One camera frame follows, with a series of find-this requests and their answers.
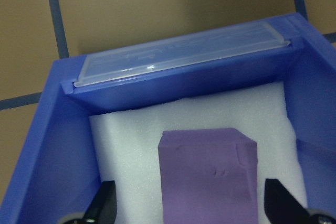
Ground blue plastic storage bin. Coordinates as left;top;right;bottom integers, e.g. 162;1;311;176
0;13;336;224

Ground clear plastic label holder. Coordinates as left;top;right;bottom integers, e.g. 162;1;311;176
72;21;292;88

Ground purple foam block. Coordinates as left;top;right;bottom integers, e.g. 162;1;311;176
158;127;258;224

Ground white foam pad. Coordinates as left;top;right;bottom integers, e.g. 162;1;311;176
89;81;309;224

